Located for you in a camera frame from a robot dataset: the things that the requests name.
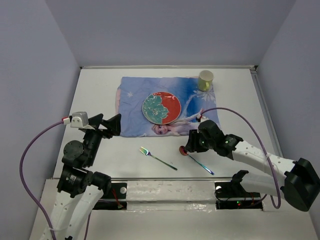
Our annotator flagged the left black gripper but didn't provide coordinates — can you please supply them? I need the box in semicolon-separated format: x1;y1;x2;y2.
83;112;122;165

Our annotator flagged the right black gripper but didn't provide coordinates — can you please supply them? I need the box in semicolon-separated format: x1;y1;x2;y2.
183;129;215;153

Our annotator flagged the iridescent spoon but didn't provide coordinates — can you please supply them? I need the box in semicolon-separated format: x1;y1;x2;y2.
179;146;215;176

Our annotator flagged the blue princess print placemat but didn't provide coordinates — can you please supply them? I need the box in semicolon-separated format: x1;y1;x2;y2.
115;76;216;138

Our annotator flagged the teal and red plate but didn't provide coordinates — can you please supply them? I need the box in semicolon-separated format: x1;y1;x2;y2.
142;91;182;125

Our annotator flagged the pale yellow mug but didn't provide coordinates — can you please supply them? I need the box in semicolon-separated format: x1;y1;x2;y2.
197;70;214;92

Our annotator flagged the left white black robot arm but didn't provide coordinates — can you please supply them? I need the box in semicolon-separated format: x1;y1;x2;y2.
40;111;122;240

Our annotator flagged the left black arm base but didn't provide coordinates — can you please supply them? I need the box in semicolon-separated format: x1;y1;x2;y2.
93;181;128;211

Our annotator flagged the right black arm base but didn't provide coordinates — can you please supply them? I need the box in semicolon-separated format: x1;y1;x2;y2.
214;182;263;210

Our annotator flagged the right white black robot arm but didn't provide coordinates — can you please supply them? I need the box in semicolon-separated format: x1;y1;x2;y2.
184;120;320;212

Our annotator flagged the iridescent fork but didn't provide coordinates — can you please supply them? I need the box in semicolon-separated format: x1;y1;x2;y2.
139;146;178;171

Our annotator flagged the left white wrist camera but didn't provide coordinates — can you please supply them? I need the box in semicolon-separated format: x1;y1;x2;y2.
61;111;95;130

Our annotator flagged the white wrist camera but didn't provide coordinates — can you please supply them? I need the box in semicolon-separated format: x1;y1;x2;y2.
61;111;95;130
196;114;208;123

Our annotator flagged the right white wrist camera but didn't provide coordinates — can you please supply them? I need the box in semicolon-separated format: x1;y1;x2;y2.
196;114;208;123

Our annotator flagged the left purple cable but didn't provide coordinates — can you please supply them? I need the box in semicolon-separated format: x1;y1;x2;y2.
19;119;126;240

